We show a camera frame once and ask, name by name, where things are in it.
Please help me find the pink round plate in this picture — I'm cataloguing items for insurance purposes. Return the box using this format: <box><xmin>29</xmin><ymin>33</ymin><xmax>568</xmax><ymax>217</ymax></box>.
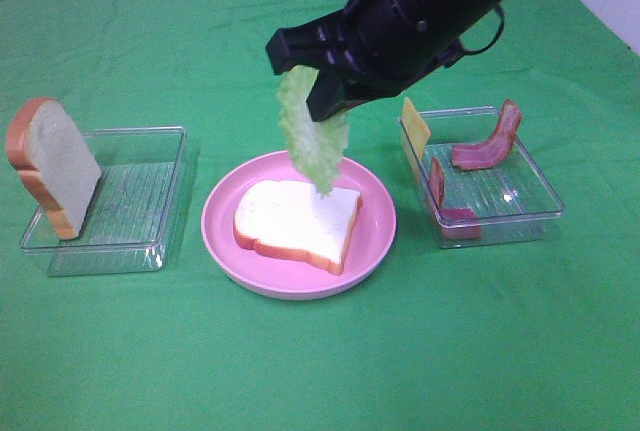
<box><xmin>201</xmin><ymin>151</ymin><xmax>397</xmax><ymax>300</ymax></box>

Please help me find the green tablecloth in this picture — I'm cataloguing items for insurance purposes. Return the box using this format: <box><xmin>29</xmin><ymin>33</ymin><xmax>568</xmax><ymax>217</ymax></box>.
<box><xmin>1</xmin><ymin>0</ymin><xmax>639</xmax><ymax>430</ymax></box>

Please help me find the green lettuce leaf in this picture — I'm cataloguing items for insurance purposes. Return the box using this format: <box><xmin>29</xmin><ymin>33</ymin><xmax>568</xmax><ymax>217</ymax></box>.
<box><xmin>277</xmin><ymin>65</ymin><xmax>349</xmax><ymax>196</ymax></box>

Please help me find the white bread slice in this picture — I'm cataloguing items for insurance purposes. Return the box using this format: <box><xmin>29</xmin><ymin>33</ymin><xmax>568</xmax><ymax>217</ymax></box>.
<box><xmin>233</xmin><ymin>180</ymin><xmax>362</xmax><ymax>275</ymax></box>

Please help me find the clear left bread tray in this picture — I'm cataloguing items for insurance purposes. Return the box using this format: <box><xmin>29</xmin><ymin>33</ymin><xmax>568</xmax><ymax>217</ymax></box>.
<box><xmin>19</xmin><ymin>126</ymin><xmax>187</xmax><ymax>277</ymax></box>

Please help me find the standing bread slice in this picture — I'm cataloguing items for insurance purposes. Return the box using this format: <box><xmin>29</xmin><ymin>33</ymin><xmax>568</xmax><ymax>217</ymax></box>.
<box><xmin>6</xmin><ymin>97</ymin><xmax>101</xmax><ymax>240</ymax></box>

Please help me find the yellow cheese slice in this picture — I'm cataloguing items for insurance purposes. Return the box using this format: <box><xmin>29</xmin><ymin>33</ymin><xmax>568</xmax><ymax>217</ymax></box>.
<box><xmin>400</xmin><ymin>97</ymin><xmax>431</xmax><ymax>181</ymax></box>

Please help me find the clear right ingredient tray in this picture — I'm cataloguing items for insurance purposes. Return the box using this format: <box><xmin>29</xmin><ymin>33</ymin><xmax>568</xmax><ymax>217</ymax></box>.
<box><xmin>415</xmin><ymin>106</ymin><xmax>564</xmax><ymax>249</ymax></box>

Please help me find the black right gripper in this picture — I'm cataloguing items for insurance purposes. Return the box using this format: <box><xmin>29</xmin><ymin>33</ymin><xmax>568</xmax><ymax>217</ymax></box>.
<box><xmin>265</xmin><ymin>0</ymin><xmax>463</xmax><ymax>122</ymax></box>

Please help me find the bacon strip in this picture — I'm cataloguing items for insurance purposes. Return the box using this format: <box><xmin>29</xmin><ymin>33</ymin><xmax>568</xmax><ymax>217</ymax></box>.
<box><xmin>451</xmin><ymin>99</ymin><xmax>522</xmax><ymax>171</ymax></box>
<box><xmin>428</xmin><ymin>158</ymin><xmax>483</xmax><ymax>240</ymax></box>

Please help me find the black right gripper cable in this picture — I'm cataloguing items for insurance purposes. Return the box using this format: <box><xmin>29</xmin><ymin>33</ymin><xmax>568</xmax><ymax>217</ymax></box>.
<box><xmin>439</xmin><ymin>5</ymin><xmax>506</xmax><ymax>70</ymax></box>

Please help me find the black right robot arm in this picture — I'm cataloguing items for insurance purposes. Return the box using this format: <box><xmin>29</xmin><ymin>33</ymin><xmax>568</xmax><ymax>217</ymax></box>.
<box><xmin>266</xmin><ymin>0</ymin><xmax>502</xmax><ymax>122</ymax></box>

